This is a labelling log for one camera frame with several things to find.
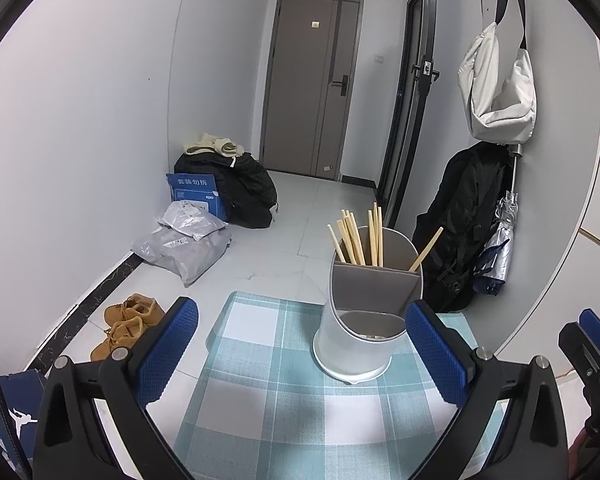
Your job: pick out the bunch of wooden chopsticks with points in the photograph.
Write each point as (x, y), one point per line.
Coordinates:
(352, 247)

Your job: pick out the beige cloth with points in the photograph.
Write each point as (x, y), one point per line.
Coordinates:
(210, 144)

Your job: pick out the silver folded umbrella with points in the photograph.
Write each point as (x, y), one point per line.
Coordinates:
(500, 255)

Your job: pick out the person's right hand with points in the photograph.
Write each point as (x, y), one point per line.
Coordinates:
(579, 460)

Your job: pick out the grey plastic parcel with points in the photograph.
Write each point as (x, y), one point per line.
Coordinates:
(180, 255)

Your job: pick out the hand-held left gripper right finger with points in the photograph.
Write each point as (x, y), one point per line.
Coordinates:
(435, 355)

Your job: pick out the black duffel bag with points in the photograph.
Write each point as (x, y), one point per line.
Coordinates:
(250, 185)

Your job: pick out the blue shoe box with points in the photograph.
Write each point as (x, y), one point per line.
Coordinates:
(20, 410)

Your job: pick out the black framed door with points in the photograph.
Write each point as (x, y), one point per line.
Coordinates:
(405, 125)

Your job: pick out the white utensil holder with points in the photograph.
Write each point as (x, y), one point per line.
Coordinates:
(350, 350)

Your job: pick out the blue cardboard box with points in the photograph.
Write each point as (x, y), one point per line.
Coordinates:
(190, 185)

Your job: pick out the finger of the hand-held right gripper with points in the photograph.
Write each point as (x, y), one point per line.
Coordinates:
(580, 355)
(597, 330)

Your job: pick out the white hanging bag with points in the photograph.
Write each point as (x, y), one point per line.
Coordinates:
(500, 110)

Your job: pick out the grey door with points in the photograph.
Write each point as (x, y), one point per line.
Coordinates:
(300, 85)

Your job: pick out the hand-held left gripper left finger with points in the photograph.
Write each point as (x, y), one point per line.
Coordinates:
(167, 350)

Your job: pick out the black hanging jacket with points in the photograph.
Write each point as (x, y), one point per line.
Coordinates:
(455, 220)

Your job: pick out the white plastic parcel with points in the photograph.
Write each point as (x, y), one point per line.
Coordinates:
(190, 217)

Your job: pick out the tan suede shoe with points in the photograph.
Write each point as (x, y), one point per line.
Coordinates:
(140, 307)
(117, 337)

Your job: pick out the blue plaid tablecloth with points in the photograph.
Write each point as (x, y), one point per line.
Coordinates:
(280, 360)

